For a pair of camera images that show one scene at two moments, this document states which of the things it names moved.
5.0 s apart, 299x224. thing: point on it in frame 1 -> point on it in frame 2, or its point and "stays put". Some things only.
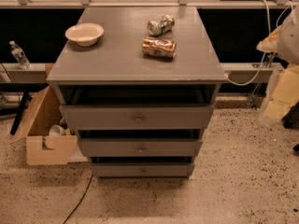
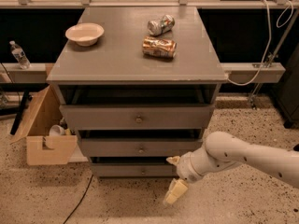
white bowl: [84, 34] stays put
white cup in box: [56, 130] stays put
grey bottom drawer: [142, 170] stays put
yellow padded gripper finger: [270, 42] -> [186, 170]
